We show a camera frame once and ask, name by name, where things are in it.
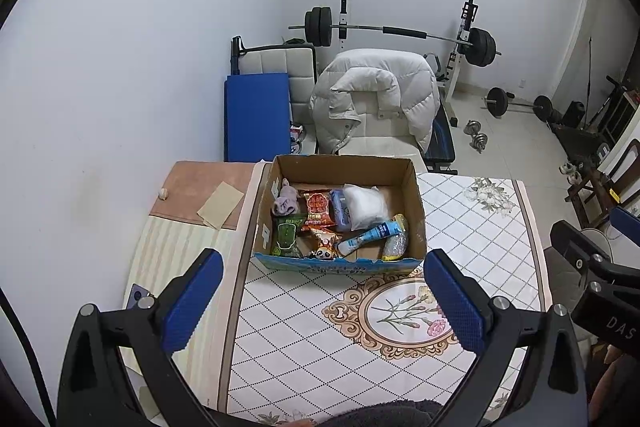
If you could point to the white barbell rack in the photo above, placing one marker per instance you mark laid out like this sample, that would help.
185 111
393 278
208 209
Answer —
342 14

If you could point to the small red white box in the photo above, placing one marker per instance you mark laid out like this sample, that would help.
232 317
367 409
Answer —
298 138

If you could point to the person's right hand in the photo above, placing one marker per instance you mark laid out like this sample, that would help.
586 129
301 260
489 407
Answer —
607 372

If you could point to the small pale shoe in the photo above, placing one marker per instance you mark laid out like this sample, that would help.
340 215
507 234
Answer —
566 167
575 176

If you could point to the blue tissue pack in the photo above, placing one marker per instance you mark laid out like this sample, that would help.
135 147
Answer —
339 209

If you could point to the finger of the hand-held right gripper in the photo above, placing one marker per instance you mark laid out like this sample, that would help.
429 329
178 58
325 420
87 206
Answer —
627 227
575 247

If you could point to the floral diamond tablecloth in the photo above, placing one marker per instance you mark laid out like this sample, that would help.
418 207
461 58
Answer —
310 322

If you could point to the dark wooden chair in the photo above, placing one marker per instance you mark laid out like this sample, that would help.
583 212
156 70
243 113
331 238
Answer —
627 167

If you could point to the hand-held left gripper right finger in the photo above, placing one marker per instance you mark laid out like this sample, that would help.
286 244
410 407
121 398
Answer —
455 302

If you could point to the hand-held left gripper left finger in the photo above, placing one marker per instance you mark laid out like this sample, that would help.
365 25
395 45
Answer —
192 302

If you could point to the grey swivel chair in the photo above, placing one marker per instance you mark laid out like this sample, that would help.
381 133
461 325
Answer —
600 241

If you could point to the purple sock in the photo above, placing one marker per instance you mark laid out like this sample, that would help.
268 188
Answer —
286 199

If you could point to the short barbell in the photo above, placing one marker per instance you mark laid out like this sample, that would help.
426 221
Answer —
520 105

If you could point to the clear foil packet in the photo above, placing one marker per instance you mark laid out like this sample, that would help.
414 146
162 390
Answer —
395 249

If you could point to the white office chair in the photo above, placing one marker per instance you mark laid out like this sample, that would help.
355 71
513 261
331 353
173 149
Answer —
380 137

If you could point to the black metal rack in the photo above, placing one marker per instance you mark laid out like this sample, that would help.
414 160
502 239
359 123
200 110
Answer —
617 107

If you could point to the striped cream mat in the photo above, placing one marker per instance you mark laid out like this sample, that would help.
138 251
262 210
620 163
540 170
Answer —
170 247

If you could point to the white puffer jacket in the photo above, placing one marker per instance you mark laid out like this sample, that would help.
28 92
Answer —
400 92

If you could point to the blue folded exercise mat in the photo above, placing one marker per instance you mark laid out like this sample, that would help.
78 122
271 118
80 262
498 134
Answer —
257 117

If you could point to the chrome dumbbell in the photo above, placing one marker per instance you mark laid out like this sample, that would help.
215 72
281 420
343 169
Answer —
472 127
479 142

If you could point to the long barbell with black plates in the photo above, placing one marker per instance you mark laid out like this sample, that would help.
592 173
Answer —
360 28

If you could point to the tan paper sheet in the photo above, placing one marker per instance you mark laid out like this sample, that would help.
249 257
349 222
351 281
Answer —
220 207

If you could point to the black weight bench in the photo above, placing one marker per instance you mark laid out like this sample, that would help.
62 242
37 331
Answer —
442 137

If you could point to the teal tube packet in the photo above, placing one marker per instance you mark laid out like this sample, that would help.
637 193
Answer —
367 237

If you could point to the white tufted chair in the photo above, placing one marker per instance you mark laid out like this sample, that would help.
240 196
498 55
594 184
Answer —
300 72

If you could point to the person's dark fleece clothing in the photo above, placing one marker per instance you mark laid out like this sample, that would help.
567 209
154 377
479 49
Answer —
380 414

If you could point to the dark floor mat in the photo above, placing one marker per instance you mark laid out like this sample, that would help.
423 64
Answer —
580 142

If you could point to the white stuffed plastic bag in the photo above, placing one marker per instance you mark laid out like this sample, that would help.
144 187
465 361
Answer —
365 207

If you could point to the green snack packet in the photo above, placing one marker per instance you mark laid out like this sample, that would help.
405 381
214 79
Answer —
287 237

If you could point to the thin dark rod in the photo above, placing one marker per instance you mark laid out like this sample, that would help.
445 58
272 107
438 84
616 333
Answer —
588 77

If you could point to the large red snack packet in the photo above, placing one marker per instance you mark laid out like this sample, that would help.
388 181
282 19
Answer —
317 206

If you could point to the blue smartphone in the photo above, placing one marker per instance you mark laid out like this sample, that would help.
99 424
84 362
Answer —
137 296

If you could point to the black bag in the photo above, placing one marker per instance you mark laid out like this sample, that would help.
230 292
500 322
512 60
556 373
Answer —
574 113

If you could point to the small red snack packet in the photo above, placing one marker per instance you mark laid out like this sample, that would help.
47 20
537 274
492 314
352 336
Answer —
320 222

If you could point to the orange cartoon snack packet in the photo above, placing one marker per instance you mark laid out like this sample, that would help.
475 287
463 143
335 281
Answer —
325 242

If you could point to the cardboard box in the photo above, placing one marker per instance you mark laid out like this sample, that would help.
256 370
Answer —
340 169

